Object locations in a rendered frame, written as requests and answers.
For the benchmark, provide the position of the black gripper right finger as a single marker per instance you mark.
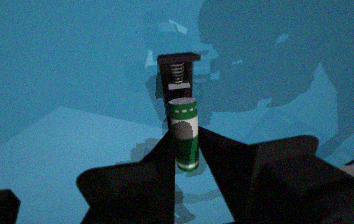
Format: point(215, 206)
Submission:
point(235, 166)

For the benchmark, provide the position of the green and white battery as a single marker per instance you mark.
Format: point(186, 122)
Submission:
point(184, 125)

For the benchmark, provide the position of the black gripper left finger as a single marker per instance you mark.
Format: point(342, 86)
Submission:
point(154, 174)

